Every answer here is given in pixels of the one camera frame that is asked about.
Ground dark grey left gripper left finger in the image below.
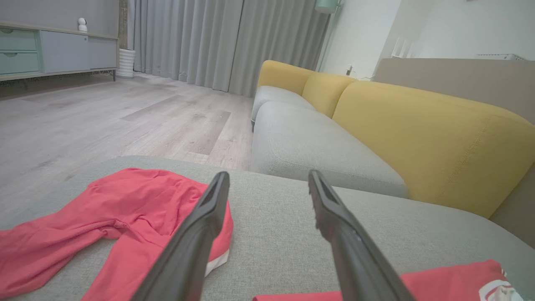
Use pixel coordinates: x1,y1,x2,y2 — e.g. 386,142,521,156
130,171,231,301

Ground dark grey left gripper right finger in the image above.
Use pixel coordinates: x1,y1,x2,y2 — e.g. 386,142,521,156
308,169,414,301

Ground red basketball shorts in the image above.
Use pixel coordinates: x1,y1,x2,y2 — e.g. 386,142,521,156
0,168,234,301

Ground red basketball jersey white sleeves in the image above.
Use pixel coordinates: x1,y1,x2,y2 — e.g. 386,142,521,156
252,259,525,301

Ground large grey sofa chaise cushion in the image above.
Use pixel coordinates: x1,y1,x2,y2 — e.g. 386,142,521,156
0,156,535,301

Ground grey sofa seat cushion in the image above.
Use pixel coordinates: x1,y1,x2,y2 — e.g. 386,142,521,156
251,86,316,126
250,101,409,199

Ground yellow sofa backrest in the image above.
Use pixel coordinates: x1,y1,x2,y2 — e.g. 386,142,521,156
257,60,535,219

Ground white ribbed plant pot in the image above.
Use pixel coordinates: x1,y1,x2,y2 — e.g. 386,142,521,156
116,48,136,79

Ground beige partition board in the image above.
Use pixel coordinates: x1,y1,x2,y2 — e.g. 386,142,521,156
373,58,535,125

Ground white slatted rack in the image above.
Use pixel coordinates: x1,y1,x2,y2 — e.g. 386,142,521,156
391,36,419,59

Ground grey pleated curtain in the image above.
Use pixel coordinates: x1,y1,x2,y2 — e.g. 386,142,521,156
127,0,331,97

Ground grey teal television cabinet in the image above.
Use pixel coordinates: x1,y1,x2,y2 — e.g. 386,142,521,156
0,23,120,82

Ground white basket rim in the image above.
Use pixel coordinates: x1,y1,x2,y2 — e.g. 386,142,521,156
476,54,528,61

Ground teal shade floor lamp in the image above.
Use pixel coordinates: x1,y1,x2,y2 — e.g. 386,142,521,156
314,0,342,71

